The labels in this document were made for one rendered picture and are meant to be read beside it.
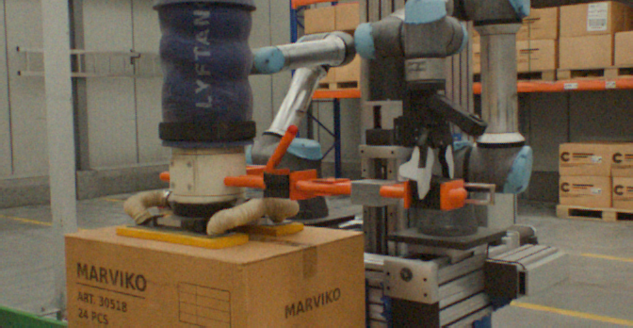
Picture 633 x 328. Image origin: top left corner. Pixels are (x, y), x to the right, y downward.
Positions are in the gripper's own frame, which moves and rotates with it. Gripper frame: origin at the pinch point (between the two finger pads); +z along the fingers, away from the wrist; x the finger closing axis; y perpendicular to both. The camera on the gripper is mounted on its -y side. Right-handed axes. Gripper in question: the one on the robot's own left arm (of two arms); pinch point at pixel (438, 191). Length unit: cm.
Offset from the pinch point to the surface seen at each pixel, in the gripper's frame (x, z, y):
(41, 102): -489, -54, 933
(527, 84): -710, -53, 258
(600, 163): -717, 41, 177
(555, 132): -850, 8, 275
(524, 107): -847, -27, 317
